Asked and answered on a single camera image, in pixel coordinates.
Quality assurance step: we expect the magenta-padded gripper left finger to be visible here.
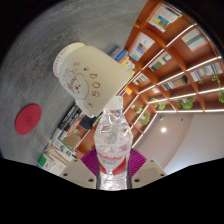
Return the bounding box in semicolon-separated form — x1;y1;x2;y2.
58;148;100;190

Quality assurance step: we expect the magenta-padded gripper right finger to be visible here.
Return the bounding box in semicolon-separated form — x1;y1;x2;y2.
127;148;168;190

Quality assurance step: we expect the clear plastic water bottle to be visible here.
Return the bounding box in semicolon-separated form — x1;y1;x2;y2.
93;96;135;191

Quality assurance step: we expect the flat white box stack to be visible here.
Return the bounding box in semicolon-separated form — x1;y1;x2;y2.
37;148;68;177

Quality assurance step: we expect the flat round red coaster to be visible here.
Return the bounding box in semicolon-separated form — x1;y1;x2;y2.
14;103;43;137

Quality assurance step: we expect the cream ceramic mug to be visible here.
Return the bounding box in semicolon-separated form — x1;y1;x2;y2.
52;41;129;118

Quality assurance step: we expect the wooden wall shelf unit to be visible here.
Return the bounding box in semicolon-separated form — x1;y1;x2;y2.
74;0;224;158

